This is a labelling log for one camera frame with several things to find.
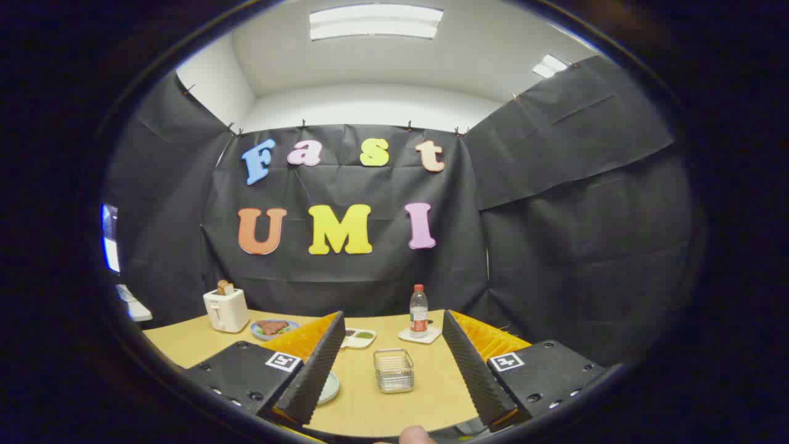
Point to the white toaster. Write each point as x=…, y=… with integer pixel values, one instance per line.
x=227, y=311

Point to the large ceiling light panel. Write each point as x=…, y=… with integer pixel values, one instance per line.
x=376, y=21

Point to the white side desk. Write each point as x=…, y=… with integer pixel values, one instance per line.
x=135, y=311

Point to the computer monitor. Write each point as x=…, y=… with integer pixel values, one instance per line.
x=111, y=246

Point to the blue plate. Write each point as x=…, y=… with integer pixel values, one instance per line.
x=259, y=335

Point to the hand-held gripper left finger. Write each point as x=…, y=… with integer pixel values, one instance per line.
x=317, y=376

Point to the white square coaster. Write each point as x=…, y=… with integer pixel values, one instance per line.
x=434, y=335

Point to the brown steak with vegetables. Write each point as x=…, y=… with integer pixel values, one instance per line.
x=272, y=327

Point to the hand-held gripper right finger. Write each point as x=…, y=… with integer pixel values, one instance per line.
x=471, y=370

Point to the clear bottle with red cap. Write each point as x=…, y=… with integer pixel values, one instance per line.
x=418, y=314

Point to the small ceiling light panel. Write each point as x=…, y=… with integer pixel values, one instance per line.
x=550, y=66

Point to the white divided tray with beans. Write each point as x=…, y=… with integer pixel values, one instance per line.
x=363, y=343

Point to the pale green plate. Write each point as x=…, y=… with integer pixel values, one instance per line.
x=330, y=388

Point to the black backdrop cloth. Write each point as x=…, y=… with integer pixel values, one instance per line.
x=370, y=271

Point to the toasted bread slice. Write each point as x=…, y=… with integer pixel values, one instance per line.
x=224, y=288

